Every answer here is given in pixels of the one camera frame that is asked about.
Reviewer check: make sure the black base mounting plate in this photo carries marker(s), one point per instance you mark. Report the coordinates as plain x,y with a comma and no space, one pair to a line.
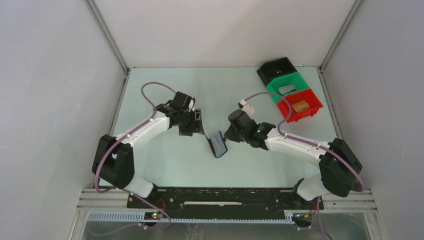
234,203

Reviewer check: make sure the black card holder wallet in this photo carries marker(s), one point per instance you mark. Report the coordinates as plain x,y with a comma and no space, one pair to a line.
217,145

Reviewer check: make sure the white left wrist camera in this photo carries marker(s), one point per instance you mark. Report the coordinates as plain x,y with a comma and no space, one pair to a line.
191,104

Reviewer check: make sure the red plastic bin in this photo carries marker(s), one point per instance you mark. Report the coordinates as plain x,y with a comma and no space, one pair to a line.
307,95

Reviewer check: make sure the white card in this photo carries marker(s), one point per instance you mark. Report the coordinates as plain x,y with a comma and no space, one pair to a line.
284,90

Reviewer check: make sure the aluminium frame rail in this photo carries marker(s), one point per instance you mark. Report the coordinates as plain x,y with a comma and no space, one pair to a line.
122,206

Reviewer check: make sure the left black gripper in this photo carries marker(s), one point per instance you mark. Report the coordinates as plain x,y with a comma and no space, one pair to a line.
195,126

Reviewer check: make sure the green plastic bin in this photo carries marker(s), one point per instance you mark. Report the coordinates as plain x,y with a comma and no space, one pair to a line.
287,84

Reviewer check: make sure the orange card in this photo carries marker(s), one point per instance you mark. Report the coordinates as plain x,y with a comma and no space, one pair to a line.
301,106

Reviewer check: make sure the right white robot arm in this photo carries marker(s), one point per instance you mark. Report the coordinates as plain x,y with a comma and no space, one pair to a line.
339,168

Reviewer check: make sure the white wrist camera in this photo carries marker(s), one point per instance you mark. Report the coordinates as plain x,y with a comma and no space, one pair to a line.
247,108
191,104

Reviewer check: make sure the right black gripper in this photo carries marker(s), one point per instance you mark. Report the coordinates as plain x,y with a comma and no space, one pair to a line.
230,135

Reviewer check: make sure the blue grey credit card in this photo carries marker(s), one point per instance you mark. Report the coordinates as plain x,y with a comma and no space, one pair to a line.
219,143

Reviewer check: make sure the black plastic bin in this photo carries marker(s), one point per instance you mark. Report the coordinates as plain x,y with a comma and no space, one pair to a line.
270,70

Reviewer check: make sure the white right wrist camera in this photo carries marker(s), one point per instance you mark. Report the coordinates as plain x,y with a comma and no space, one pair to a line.
247,108

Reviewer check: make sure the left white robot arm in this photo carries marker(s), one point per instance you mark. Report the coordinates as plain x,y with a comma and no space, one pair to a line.
114,160

